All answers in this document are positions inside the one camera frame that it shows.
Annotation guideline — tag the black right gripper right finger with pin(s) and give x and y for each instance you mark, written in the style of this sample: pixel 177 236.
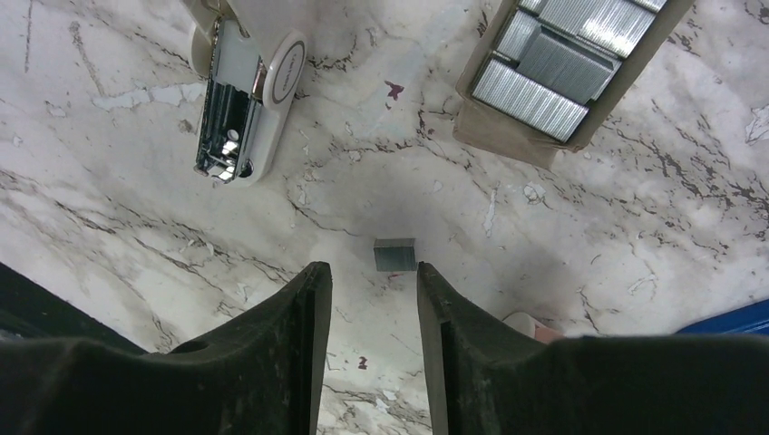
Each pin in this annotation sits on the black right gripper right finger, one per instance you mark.
pixel 484 377

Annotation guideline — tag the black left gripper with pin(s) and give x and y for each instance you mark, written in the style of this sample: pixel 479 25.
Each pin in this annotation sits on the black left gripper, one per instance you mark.
pixel 28 311

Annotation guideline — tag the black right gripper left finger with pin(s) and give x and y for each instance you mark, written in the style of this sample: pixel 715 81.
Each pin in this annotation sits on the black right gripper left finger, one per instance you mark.
pixel 261 372

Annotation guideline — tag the grey staple strip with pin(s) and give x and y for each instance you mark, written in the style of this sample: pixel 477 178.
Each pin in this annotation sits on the grey staple strip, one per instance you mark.
pixel 395 255

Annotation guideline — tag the blue stapler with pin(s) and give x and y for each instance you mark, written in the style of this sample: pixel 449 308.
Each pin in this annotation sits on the blue stapler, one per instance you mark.
pixel 750 319

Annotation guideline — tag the small white stapler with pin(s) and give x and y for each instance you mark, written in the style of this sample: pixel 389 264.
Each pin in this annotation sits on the small white stapler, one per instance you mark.
pixel 252 54

